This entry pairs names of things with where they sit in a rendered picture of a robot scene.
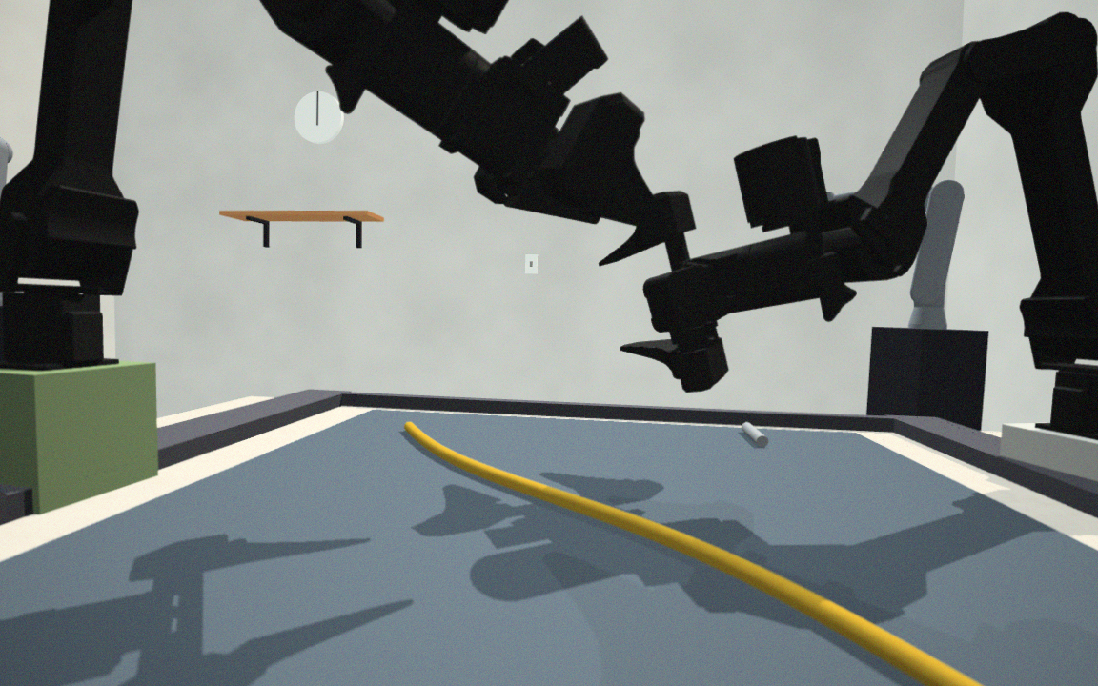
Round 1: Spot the yellow rope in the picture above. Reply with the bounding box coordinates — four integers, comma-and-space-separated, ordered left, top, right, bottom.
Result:
404, 421, 982, 686

